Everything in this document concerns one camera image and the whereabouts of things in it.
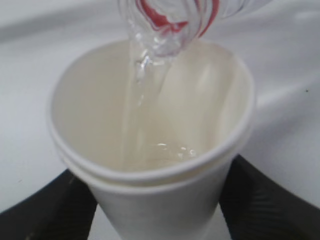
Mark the clear plastic water bottle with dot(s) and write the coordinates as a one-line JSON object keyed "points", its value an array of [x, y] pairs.
{"points": [[164, 27]]}

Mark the white paper cup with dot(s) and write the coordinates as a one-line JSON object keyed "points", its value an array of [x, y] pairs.
{"points": [[163, 183]]}

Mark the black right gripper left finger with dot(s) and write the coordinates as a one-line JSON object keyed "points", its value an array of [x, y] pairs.
{"points": [[62, 210]]}

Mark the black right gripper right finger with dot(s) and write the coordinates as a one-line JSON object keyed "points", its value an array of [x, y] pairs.
{"points": [[256, 208]]}

